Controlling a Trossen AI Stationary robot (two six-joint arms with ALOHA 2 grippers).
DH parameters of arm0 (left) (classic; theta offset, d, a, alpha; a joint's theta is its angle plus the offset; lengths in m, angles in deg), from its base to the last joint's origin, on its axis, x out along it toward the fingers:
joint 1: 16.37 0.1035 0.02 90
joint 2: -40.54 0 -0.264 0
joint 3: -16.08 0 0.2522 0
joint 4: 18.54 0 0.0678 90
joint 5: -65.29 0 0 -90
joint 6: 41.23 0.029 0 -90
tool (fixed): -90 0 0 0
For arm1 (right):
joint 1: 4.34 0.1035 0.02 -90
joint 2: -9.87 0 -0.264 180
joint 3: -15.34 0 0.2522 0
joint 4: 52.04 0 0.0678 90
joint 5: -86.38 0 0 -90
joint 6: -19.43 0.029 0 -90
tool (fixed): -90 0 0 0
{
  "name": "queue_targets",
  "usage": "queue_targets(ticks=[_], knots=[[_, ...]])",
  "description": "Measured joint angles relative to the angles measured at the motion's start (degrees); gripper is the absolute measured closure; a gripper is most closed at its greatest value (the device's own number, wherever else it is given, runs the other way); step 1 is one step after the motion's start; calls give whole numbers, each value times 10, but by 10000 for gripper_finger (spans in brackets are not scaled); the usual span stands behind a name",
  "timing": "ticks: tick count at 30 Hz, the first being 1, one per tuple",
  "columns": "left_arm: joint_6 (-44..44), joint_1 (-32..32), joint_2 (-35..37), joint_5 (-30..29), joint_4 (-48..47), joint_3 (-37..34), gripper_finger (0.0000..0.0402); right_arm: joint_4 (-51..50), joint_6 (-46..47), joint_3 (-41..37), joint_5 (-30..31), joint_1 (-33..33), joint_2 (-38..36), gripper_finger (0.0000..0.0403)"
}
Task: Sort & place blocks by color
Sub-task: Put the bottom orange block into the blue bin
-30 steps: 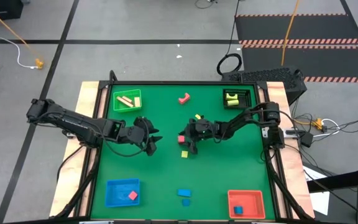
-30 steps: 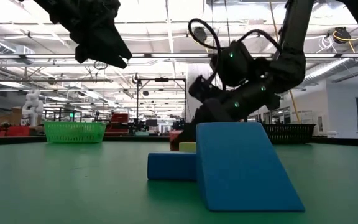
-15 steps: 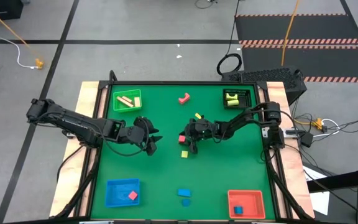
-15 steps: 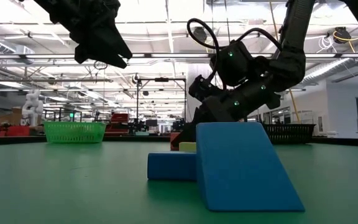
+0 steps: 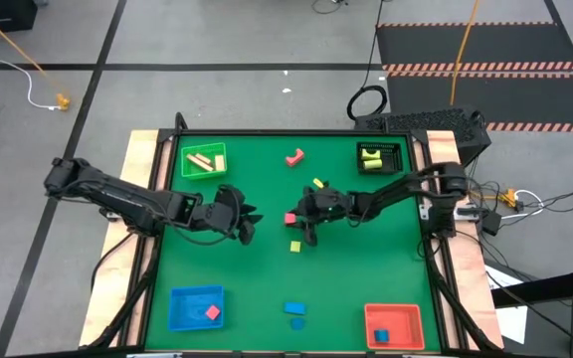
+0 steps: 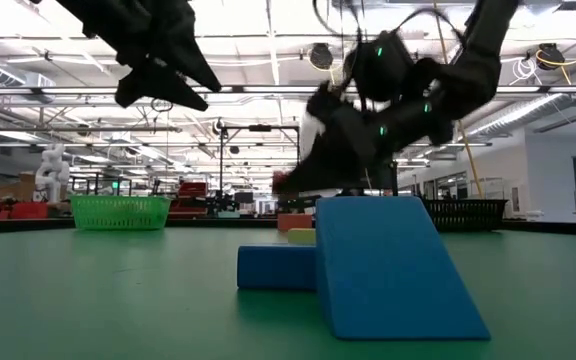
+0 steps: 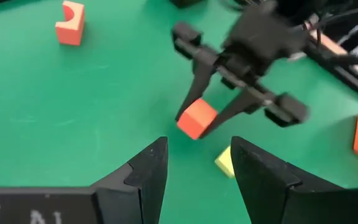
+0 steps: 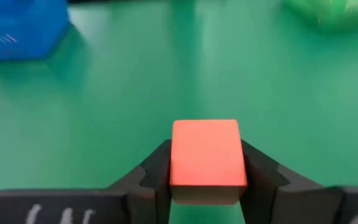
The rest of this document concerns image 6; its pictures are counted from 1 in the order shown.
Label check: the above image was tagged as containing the red machine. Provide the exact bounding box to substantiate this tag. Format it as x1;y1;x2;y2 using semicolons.
0;188;49;221

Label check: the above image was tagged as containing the hanging black cable ring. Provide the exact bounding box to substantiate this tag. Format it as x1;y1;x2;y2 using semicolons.
149;96;175;114

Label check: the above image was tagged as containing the red notched block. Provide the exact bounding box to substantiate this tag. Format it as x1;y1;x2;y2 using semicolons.
276;213;315;233

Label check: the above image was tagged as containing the cardboard box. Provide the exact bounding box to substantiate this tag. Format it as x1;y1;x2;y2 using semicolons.
0;172;37;202

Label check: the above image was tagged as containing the black ceiling cable reel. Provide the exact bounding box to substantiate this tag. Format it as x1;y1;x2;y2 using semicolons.
535;42;565;69
307;42;335;72

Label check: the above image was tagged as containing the white building pillar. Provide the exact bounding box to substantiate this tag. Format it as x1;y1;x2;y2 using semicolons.
299;112;327;166

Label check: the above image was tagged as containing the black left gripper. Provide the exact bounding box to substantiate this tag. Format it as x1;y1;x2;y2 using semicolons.
56;0;222;113

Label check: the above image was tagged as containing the blue wedge block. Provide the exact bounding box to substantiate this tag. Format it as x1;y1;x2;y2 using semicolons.
314;195;492;342

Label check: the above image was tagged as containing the green plastic basket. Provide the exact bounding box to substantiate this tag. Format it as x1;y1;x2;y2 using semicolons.
69;194;174;232

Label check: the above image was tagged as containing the yellow hanging cable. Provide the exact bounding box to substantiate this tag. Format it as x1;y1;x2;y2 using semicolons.
431;0;484;197

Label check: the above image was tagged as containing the white robot figure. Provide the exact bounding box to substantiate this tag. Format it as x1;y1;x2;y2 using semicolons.
34;143;71;205

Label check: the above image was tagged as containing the blue rectangular block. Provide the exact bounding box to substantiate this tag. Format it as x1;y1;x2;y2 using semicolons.
236;244;318;292

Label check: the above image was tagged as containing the black gantry frame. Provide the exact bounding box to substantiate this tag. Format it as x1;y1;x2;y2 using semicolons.
218;124;301;201

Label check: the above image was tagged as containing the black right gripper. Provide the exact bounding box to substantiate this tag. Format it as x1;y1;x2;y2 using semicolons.
272;82;399;197

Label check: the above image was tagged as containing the black plastic basket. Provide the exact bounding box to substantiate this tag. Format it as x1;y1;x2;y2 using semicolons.
419;198;510;233

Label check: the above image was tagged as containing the ceiling light strip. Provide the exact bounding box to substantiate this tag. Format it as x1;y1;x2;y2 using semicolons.
0;85;576;96

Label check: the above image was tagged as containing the red tool cabinet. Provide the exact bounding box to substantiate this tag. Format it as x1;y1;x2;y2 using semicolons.
169;181;210;219

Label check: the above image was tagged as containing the yellow cube block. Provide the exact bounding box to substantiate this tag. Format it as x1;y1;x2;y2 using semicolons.
287;228;317;246

